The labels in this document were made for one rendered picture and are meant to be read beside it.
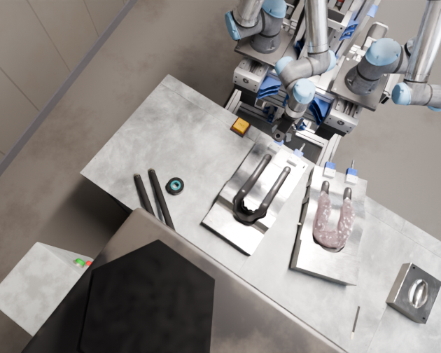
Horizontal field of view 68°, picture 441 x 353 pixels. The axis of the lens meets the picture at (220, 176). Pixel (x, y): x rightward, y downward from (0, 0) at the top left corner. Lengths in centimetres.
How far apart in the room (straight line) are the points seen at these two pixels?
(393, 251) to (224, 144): 95
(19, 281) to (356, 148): 243
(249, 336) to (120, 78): 272
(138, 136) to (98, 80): 131
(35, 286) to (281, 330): 70
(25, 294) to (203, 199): 89
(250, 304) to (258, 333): 2
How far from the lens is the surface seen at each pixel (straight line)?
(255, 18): 146
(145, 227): 30
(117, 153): 168
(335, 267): 149
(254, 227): 147
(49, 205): 260
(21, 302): 92
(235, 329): 29
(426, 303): 171
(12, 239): 265
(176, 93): 180
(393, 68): 159
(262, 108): 245
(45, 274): 90
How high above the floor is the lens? 229
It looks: 70 degrees down
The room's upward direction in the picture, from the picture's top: 9 degrees clockwise
